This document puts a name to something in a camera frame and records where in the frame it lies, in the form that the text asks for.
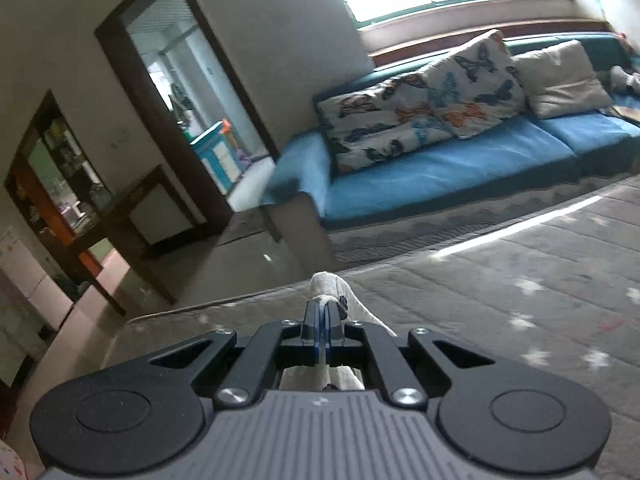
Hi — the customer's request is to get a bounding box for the white navy polka dot garment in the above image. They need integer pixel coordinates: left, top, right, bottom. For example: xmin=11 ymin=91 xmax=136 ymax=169
xmin=279 ymin=271 xmax=397 ymax=391

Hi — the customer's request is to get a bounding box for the dark wooden side table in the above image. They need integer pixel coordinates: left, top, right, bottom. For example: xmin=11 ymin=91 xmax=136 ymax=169
xmin=70 ymin=165 xmax=202 ymax=306

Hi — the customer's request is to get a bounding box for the white refrigerator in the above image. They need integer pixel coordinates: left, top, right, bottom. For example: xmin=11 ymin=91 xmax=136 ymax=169
xmin=1 ymin=228 xmax=73 ymax=332

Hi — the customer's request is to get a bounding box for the polka dot play tent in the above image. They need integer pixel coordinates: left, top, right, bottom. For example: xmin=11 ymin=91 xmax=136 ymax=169
xmin=0 ymin=441 xmax=28 ymax=480

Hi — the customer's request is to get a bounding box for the blue white storage cabinet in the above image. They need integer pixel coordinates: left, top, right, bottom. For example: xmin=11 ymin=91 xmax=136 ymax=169
xmin=190 ymin=119 xmax=243 ymax=195

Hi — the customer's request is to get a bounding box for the blue sofa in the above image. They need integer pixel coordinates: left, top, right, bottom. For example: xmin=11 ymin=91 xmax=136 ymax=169
xmin=259 ymin=29 xmax=640 ymax=276

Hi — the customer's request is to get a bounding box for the wooden display cabinet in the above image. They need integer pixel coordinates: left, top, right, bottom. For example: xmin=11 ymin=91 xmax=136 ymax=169
xmin=4 ymin=91 xmax=126 ymax=315

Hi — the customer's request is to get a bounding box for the butterfly print cushion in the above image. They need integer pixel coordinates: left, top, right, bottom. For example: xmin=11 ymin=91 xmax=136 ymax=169
xmin=317 ymin=29 xmax=525 ymax=174

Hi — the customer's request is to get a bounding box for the beige plain cushion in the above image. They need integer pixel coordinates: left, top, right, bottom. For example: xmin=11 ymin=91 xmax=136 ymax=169
xmin=513 ymin=40 xmax=613 ymax=119

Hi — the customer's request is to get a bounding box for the grey stuffed toy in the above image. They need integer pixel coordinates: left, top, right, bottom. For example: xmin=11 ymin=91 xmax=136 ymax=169
xmin=610 ymin=65 xmax=640 ymax=96

